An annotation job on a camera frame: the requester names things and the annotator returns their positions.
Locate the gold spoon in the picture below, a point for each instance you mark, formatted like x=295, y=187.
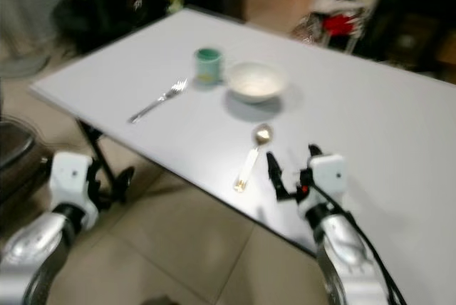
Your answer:
x=261, y=135

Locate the black mesh chair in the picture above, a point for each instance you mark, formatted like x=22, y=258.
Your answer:
x=16, y=155

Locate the white chair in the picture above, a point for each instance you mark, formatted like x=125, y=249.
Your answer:
x=338, y=16

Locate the black table leg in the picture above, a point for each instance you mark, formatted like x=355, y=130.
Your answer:
x=98, y=148

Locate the silver fork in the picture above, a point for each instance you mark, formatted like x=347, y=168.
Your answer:
x=157, y=102

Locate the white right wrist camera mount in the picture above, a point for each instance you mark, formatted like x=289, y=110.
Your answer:
x=325, y=172

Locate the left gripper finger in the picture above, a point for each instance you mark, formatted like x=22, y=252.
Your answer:
x=96, y=167
x=126, y=179

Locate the red cloth item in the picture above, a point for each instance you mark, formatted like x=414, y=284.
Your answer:
x=339, y=23

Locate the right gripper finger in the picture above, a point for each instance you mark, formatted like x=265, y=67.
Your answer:
x=275, y=174
x=315, y=153

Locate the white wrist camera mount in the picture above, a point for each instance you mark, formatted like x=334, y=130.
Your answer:
x=70, y=177
x=325, y=172

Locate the white bowl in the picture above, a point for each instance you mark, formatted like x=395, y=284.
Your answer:
x=256, y=81

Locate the green ceramic mug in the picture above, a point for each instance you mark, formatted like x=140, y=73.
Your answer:
x=207, y=66

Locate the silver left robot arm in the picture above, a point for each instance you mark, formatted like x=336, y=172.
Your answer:
x=34, y=248

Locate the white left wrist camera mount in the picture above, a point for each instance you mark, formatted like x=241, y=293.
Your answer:
x=70, y=177

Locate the white round bin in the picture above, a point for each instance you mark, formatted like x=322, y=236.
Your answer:
x=43, y=2

